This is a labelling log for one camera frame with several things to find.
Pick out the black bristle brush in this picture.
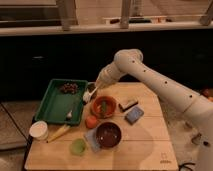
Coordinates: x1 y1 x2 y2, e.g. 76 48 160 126
83 91 92 103

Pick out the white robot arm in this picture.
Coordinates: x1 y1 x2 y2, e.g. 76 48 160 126
95 49 213 171

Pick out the small metal cup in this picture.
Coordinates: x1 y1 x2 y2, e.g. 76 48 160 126
87 83 97 99

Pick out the green plastic cup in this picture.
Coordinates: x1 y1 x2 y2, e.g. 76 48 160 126
70 138 86 156

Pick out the green vegetable in bowl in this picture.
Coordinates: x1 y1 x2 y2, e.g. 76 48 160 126
100 101 107 117

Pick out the orange bowl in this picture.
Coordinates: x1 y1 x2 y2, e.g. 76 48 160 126
91 96 116 119

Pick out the bunch of dark grapes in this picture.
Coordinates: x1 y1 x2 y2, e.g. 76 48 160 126
60 83 78 94

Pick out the orange fruit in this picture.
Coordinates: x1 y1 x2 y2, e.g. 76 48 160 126
85 115 99 129

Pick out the brown block eraser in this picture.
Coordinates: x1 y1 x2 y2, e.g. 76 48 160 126
118 98 138 112

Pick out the small white garlic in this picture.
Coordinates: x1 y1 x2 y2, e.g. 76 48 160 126
66 110 72 120

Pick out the green plastic tray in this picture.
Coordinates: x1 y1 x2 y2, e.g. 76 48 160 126
35 79 88 126

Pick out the blue cloth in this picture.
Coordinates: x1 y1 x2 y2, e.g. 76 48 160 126
84 129 101 152

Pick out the yellow wooden tool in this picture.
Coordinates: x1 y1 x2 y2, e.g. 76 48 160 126
47 125 70 143

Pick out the dark maroon bowl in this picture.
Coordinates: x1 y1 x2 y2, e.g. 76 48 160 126
95 122 122 149

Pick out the wooden table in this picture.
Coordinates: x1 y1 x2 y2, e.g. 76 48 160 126
24 83 178 171

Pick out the blue sponge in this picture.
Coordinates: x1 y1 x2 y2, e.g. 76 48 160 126
125 106 144 124

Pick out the white round container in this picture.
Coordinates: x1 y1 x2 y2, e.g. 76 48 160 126
29 121 48 140

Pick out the black cable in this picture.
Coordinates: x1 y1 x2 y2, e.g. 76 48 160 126
178 161 197 171

